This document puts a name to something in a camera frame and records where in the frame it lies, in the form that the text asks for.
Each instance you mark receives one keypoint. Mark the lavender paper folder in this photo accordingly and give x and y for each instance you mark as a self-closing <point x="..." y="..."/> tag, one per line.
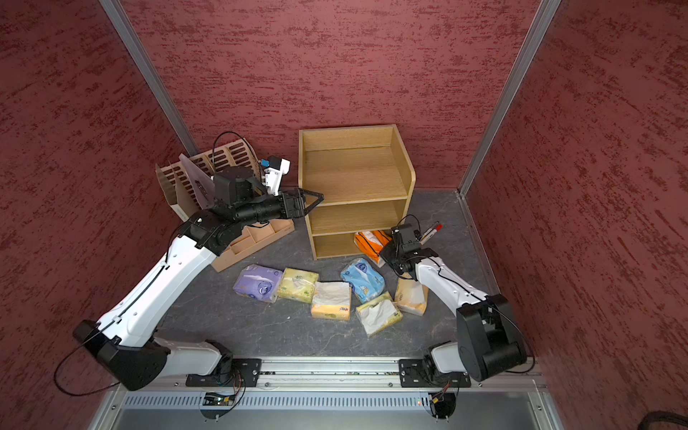
<point x="201" y="183"/>

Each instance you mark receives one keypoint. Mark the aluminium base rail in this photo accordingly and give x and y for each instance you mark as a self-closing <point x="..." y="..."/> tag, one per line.
<point x="372" y="374"/>

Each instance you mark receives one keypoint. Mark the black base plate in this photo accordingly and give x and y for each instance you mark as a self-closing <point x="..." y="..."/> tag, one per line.
<point x="423" y="373"/>
<point x="242" y="372"/>

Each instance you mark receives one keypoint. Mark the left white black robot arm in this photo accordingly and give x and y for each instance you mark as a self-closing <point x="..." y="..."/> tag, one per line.
<point x="122" y="340"/>

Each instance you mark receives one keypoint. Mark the right corner aluminium post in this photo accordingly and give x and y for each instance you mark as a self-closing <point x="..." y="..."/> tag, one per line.
<point x="542" y="19"/>

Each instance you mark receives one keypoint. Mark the blue tissue pack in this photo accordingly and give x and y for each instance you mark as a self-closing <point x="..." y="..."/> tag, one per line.
<point x="366" y="282"/>

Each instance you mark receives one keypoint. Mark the yellow green tissue pack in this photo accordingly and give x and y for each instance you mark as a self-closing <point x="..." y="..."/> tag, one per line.
<point x="298" y="285"/>

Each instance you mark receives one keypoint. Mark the red tipped marker pen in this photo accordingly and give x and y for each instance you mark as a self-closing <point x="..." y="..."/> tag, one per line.
<point x="430" y="232"/>

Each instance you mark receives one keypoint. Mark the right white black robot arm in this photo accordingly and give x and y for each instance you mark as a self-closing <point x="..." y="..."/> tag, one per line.
<point x="489" y="342"/>

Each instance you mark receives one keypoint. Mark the small beige tissue box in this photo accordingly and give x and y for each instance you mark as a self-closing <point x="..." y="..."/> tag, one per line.
<point x="411" y="297"/>

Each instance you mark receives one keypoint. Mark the corner aluminium post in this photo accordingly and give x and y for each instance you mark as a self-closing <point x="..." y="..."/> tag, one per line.
<point x="542" y="19"/>
<point x="115" y="11"/>

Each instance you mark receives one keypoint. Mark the wooden slotted desk organizer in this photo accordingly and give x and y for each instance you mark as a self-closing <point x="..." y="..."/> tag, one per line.
<point x="244" y="218"/>

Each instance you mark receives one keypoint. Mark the wooden three-tier shelf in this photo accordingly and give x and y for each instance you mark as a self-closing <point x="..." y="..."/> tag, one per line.
<point x="366" y="177"/>

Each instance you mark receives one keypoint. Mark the orange white tissue box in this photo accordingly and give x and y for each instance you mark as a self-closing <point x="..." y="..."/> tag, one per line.
<point x="331" y="301"/>

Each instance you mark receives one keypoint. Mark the white yellow tissue pack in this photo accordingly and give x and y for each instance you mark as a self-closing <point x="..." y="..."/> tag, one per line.
<point x="378" y="314"/>

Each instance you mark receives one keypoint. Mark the left corner aluminium post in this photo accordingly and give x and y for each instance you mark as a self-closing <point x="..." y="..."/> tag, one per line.
<point x="115" y="11"/>

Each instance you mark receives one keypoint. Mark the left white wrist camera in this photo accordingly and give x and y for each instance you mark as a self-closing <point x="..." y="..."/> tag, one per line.
<point x="274" y="169"/>

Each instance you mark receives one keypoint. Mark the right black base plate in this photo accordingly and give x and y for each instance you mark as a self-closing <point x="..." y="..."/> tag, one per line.
<point x="423" y="373"/>

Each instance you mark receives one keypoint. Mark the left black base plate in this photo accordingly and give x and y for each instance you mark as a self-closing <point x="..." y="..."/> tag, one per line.
<point x="242" y="372"/>

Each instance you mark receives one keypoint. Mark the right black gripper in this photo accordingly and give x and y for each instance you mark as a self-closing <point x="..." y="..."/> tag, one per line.
<point x="385" y="254"/>

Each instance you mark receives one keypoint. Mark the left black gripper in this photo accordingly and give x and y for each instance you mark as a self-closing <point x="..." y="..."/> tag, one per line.
<point x="299" y="211"/>

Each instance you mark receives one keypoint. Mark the purple tissue pack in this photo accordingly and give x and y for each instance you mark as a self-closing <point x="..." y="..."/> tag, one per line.
<point x="259" y="282"/>

